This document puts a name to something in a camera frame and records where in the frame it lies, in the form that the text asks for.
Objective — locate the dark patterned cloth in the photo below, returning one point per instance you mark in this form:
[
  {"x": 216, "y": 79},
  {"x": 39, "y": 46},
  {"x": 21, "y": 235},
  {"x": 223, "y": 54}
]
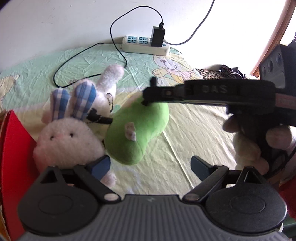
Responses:
[{"x": 221, "y": 71}]

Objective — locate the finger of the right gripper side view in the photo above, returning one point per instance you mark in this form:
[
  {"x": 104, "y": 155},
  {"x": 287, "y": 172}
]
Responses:
[{"x": 154, "y": 93}]

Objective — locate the green plush toy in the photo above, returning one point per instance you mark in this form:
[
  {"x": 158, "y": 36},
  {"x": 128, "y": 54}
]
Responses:
[{"x": 133, "y": 127}]

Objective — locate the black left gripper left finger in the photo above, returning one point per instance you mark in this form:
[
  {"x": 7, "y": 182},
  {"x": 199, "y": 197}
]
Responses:
[{"x": 98, "y": 179}]

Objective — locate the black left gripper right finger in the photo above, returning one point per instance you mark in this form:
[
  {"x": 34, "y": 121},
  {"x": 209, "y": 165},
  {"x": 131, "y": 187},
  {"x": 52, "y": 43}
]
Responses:
[{"x": 211, "y": 178}]

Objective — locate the white power strip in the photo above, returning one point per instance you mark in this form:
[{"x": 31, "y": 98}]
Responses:
[{"x": 142, "y": 45}]

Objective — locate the pink bunny plaid ears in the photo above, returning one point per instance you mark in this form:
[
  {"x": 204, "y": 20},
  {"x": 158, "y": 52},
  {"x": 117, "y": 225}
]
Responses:
[{"x": 66, "y": 140}]

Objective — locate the black power adapter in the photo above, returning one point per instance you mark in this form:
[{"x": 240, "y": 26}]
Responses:
[{"x": 157, "y": 36}]

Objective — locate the red cardboard box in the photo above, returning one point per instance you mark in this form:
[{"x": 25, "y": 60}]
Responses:
[{"x": 18, "y": 170}]

